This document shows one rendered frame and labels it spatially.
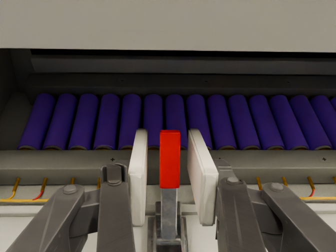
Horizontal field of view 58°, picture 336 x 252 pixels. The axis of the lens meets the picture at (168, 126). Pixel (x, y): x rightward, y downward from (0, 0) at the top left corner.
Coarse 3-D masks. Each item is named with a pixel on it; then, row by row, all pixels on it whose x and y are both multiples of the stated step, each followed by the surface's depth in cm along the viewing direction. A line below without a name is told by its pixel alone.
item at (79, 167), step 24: (0, 168) 22; (24, 168) 22; (48, 168) 22; (72, 168) 22; (96, 168) 22; (240, 168) 23; (264, 168) 23; (288, 168) 23; (312, 168) 23; (312, 192) 23
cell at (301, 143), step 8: (280, 96) 29; (272, 104) 29; (280, 104) 28; (288, 104) 29; (272, 112) 29; (280, 112) 28; (288, 112) 28; (280, 120) 28; (288, 120) 27; (296, 120) 27; (280, 128) 27; (288, 128) 26; (296, 128) 26; (288, 136) 26; (296, 136) 26; (288, 144) 26; (296, 144) 25; (304, 144) 25
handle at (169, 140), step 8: (160, 136) 18; (168, 136) 18; (176, 136) 18; (160, 144) 18; (168, 144) 18; (176, 144) 18; (160, 152) 18; (168, 152) 18; (176, 152) 18; (160, 160) 18; (168, 160) 18; (176, 160) 18; (160, 168) 18; (168, 168) 18; (176, 168) 18; (160, 176) 18; (168, 176) 18; (176, 176) 18; (160, 184) 18; (168, 184) 18; (176, 184) 18; (168, 192) 19; (176, 192) 19; (168, 200) 19; (176, 200) 19; (168, 208) 19; (176, 208) 19; (168, 216) 19; (176, 216) 19; (168, 224) 19; (168, 232) 19
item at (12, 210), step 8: (0, 208) 22; (8, 208) 22; (16, 208) 22; (24, 208) 22; (32, 208) 22; (40, 208) 22; (152, 208) 22; (184, 208) 22; (192, 208) 22; (312, 208) 23; (320, 208) 23; (328, 208) 23; (0, 216) 22
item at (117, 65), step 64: (0, 64) 29; (64, 64) 29; (128, 64) 30; (192, 64) 30; (256, 64) 30; (320, 64) 30; (0, 128) 28; (0, 192) 23; (192, 192) 24; (320, 192) 24
